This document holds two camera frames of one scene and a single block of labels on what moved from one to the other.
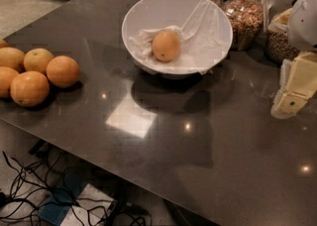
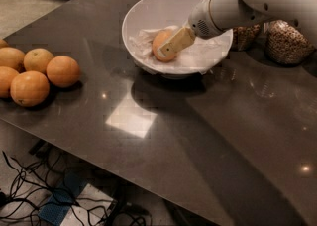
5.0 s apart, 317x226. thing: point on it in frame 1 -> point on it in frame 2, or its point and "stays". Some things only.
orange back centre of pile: (38, 59) stays
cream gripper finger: (302, 84) -> (200, 25)
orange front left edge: (7, 74) stays
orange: (165, 46) stays
